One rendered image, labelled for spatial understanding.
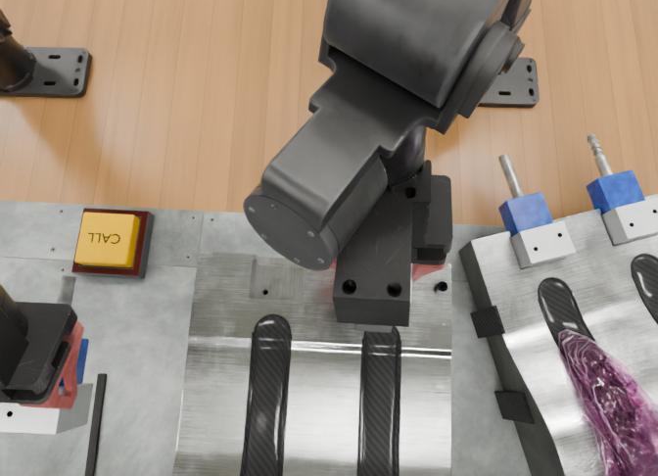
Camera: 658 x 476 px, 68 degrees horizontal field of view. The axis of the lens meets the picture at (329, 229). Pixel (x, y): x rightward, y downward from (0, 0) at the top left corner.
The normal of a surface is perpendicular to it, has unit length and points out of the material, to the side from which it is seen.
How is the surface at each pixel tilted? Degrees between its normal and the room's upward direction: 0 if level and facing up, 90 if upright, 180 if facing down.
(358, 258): 22
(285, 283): 0
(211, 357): 2
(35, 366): 28
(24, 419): 2
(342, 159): 14
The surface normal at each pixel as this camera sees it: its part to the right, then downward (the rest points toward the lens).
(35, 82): 0.00, -0.25
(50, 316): 0.02, -0.68
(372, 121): 0.14, -0.45
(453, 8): -0.13, -0.07
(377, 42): -0.52, 0.63
